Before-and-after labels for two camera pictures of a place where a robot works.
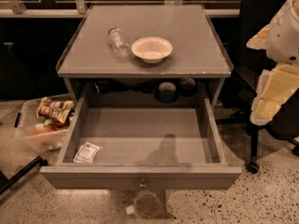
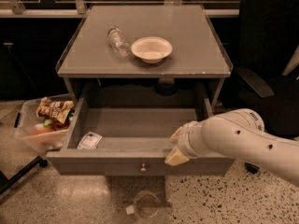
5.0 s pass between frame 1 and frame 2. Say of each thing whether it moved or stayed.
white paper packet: moved
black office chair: stayed
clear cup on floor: stayed
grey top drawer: moved
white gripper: moved
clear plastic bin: stayed
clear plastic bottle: stayed
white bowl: stayed
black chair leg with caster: stayed
